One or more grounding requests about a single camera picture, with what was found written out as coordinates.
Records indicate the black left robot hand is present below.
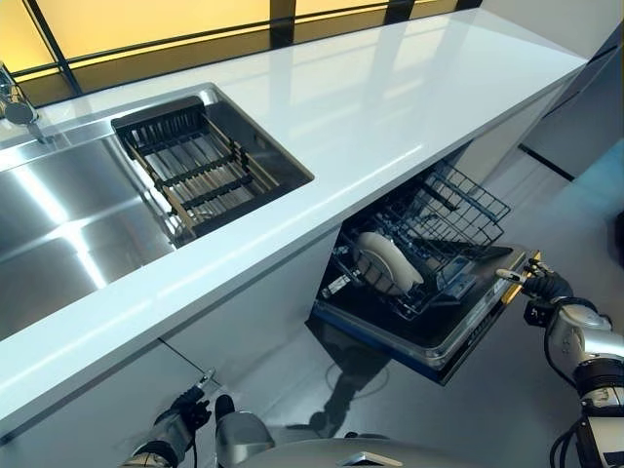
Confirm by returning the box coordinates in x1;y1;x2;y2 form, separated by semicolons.
160;370;218;433

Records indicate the dishwasher door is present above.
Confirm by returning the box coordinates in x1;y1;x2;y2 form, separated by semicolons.
304;241;542;386

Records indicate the cream round plate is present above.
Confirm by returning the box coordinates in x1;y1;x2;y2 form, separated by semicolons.
374;237;425;293

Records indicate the robot left leg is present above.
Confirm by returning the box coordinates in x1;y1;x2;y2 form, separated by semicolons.
214;393;274;468

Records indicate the white cabinet door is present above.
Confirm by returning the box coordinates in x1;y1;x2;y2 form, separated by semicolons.
452;82;586;172
158;226;342;386
0;338;215;468

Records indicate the stainless steel sink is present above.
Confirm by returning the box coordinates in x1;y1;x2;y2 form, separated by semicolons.
0;82;314;342

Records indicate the black sink drying rack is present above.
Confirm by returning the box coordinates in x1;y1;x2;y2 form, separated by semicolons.
110;96;282;240

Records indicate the chrome kitchen faucet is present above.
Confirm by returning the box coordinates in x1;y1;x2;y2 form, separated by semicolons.
0;60;58;145

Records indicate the tall grey cabinet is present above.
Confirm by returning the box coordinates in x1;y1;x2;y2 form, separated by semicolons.
519;0;624;181

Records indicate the lower dishwasher wire rack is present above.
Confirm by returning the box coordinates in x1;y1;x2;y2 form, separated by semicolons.
331;228;513;321

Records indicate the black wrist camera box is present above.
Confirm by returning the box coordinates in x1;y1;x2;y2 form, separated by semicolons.
524;299;555;326

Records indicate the dark window frame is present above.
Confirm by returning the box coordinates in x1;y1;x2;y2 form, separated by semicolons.
0;0;484;106

